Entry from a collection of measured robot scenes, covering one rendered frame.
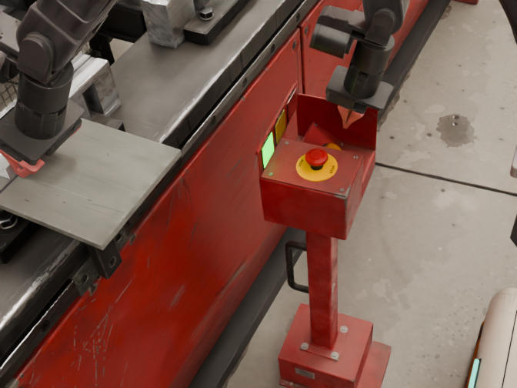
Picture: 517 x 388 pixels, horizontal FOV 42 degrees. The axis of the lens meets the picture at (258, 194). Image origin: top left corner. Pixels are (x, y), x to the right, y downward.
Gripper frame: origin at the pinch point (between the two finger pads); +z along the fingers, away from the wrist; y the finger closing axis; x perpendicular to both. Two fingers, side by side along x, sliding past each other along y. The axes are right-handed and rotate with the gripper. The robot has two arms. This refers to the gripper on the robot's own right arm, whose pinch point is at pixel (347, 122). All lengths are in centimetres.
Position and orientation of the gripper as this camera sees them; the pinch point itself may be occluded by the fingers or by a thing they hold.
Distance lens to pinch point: 123.2
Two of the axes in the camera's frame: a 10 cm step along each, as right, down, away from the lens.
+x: -3.7, 7.1, -6.0
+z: -1.4, 6.0, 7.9
